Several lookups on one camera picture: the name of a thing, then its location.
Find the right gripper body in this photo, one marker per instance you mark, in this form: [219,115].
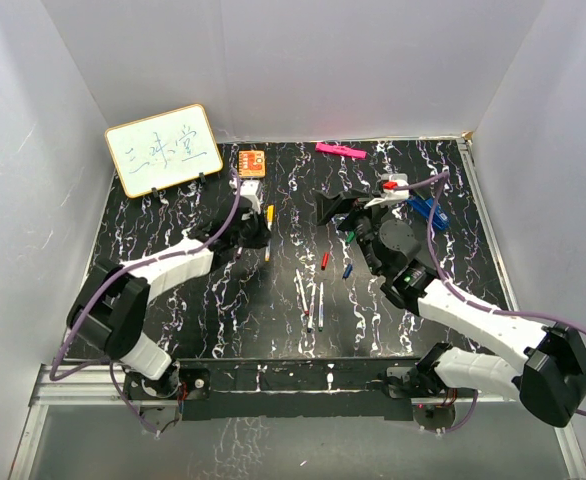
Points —
[365,222]

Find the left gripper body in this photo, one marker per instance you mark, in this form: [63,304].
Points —
[253,237]

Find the white pen red end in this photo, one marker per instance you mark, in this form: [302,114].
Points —
[301,291]

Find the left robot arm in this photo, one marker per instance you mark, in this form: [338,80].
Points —
[110,311]

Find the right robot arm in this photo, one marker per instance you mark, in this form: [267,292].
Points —
[541,366]

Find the blue pen cap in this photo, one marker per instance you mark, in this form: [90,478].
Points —
[347,272]

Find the red pen cap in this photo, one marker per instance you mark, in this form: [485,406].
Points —
[325,260]

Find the white pen blue end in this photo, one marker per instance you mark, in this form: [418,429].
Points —
[320,325]

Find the white pen green end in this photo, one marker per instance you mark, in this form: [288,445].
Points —
[311,310]

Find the pink plastic piece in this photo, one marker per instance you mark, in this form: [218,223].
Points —
[340,150]

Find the orange notepad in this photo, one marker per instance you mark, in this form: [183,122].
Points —
[251,164]

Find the blue stapler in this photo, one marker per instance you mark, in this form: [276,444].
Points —
[423,207]

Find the small whiteboard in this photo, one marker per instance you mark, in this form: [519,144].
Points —
[163,150]

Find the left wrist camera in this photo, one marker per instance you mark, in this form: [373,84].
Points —
[252,190]

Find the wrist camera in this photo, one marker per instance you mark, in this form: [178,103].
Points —
[252,190]
[394,185]

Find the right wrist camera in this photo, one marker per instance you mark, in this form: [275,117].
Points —
[394,185]

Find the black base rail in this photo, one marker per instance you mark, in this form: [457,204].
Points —
[290,388]

